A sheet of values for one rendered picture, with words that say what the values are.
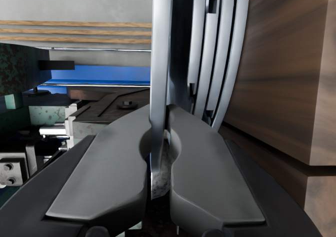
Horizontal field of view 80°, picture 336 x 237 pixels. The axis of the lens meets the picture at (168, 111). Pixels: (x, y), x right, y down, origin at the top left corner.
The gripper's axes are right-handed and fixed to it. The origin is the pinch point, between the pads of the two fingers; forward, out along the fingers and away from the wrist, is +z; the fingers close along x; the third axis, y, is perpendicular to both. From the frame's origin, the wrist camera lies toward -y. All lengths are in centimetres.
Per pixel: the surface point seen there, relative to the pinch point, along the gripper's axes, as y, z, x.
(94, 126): 24.8, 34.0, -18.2
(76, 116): 24, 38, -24
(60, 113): 46, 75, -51
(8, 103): 38, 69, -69
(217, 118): 2.1, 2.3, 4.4
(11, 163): 50, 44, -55
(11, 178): 55, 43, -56
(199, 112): 1.5, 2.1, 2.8
